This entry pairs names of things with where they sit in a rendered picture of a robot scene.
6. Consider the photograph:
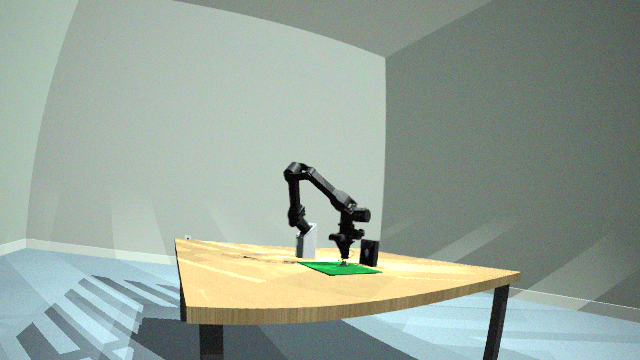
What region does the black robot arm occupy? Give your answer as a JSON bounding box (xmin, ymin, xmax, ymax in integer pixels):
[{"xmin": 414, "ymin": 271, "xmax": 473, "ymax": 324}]
[{"xmin": 283, "ymin": 162, "xmax": 371, "ymax": 239}]

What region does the black square fan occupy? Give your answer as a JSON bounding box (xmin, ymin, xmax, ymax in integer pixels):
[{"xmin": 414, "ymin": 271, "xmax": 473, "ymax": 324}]
[{"xmin": 359, "ymin": 238, "xmax": 380, "ymax": 267}]

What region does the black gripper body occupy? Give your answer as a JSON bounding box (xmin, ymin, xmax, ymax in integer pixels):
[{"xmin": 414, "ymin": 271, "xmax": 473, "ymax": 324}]
[{"xmin": 329, "ymin": 221, "xmax": 360, "ymax": 242}]

